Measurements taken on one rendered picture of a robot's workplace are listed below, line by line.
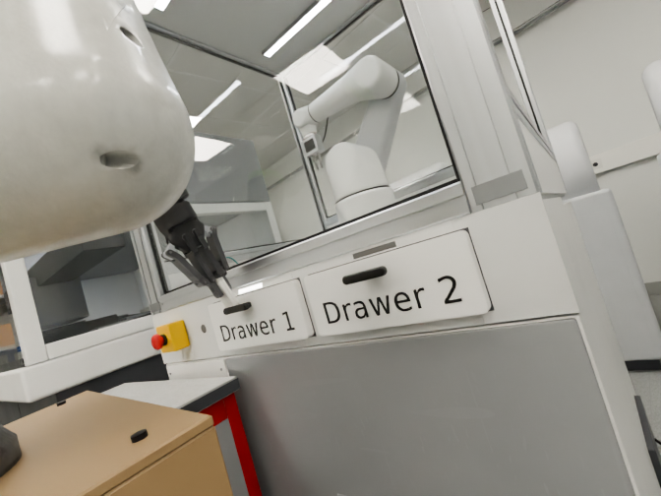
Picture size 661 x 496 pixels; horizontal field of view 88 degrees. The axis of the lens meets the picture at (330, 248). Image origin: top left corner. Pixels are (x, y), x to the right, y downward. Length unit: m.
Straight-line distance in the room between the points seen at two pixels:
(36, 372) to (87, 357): 0.13
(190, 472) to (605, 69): 3.71
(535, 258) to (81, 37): 0.46
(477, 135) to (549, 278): 0.19
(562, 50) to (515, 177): 3.38
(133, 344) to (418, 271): 1.19
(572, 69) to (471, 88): 3.29
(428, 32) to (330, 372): 0.55
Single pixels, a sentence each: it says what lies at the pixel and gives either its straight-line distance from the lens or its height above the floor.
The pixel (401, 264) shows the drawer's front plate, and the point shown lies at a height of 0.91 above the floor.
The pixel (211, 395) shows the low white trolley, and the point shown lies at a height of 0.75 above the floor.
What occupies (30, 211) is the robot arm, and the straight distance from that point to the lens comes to 0.24.
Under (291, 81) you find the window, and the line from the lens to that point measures 0.68.
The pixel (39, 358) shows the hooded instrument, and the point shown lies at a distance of 1.41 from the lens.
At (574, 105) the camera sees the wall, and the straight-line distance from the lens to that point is 3.71.
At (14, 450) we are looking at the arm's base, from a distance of 0.31.
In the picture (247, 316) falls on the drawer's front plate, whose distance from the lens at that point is 0.75.
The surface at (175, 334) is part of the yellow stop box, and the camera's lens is 0.98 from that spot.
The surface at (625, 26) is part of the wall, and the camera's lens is 3.81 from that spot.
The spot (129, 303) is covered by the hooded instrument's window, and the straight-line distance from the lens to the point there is 1.52.
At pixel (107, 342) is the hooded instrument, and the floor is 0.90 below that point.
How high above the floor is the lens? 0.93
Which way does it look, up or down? 3 degrees up
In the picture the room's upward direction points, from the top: 17 degrees counter-clockwise
